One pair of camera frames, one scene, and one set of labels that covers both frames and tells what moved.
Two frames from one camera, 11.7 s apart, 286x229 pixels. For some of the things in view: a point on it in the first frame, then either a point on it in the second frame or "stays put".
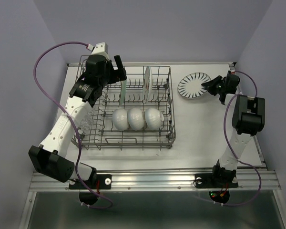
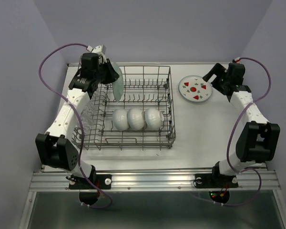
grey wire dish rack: x=135 y=113 stays put
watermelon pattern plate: x=148 y=85 → x=194 y=88
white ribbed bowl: x=154 y=118 stays put
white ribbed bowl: x=120 y=119 stays put
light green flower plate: x=123 y=92 → x=118 y=85
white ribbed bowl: x=135 y=119 stays put
